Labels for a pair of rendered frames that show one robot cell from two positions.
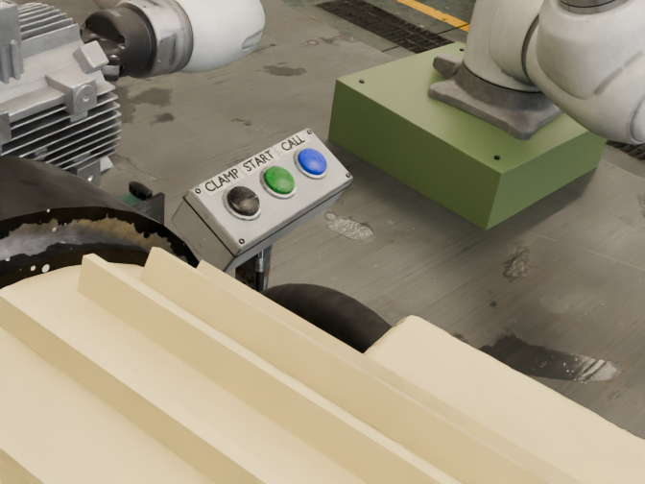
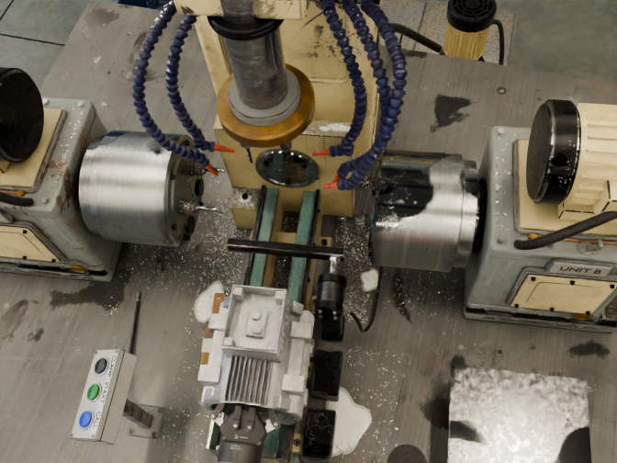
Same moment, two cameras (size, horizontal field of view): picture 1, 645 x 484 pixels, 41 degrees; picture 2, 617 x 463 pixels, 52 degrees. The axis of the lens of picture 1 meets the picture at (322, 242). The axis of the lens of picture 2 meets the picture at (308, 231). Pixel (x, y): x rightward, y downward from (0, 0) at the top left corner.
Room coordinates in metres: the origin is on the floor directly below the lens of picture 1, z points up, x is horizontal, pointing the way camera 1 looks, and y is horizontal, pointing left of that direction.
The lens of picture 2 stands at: (1.14, 0.37, 2.24)
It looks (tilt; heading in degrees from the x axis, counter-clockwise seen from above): 62 degrees down; 163
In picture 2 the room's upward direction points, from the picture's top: 9 degrees counter-clockwise
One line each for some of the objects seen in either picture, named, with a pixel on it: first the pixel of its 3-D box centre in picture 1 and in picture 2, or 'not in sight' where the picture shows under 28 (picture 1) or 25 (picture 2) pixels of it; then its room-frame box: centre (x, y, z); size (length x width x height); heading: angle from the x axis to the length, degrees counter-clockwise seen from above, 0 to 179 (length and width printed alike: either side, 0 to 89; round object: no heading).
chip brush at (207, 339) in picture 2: not in sight; (214, 333); (0.56, 0.28, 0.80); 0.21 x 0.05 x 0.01; 153
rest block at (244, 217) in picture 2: not in sight; (248, 208); (0.31, 0.47, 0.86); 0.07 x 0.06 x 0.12; 58
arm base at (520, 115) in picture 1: (495, 81); not in sight; (1.30, -0.24, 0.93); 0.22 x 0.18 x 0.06; 56
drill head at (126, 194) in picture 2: not in sight; (125, 186); (0.24, 0.23, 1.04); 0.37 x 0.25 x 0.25; 58
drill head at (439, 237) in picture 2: not in sight; (432, 211); (0.61, 0.81, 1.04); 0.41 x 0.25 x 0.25; 58
